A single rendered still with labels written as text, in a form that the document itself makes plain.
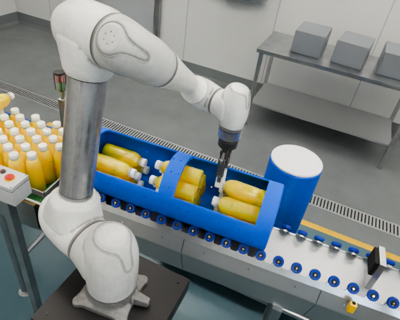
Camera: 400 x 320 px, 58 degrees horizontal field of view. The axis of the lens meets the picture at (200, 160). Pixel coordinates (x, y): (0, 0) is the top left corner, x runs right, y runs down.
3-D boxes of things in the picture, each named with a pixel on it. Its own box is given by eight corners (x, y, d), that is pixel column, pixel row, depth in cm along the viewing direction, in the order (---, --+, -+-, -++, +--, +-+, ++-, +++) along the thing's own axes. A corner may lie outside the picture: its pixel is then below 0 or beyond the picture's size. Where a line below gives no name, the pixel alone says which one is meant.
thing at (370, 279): (370, 289, 146) (386, 266, 137) (360, 286, 147) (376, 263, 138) (369, 270, 154) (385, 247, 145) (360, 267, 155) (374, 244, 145)
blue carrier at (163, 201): (260, 265, 144) (279, 208, 130) (70, 195, 162) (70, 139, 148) (270, 224, 168) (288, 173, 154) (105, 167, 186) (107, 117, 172)
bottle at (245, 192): (266, 197, 142) (222, 181, 146) (261, 211, 146) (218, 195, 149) (269, 188, 148) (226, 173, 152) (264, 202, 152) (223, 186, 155)
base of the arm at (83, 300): (135, 332, 108) (136, 322, 104) (70, 305, 111) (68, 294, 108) (159, 283, 122) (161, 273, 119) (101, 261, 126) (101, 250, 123)
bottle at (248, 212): (258, 226, 147) (214, 211, 151) (263, 209, 149) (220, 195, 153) (258, 223, 141) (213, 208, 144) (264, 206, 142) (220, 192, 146)
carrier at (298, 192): (289, 273, 242) (268, 240, 263) (334, 174, 189) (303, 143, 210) (251, 284, 232) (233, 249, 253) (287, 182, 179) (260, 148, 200)
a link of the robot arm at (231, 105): (251, 125, 134) (223, 110, 140) (260, 87, 125) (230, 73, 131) (234, 135, 127) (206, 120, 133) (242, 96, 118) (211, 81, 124)
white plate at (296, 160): (333, 171, 189) (333, 173, 189) (303, 141, 208) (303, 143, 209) (289, 180, 179) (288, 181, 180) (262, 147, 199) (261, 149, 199)
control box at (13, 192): (15, 207, 149) (10, 188, 143) (-24, 192, 153) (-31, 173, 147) (32, 192, 157) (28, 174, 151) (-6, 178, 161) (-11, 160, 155)
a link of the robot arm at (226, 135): (246, 122, 136) (243, 134, 139) (223, 115, 137) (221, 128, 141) (240, 133, 129) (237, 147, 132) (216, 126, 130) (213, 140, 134)
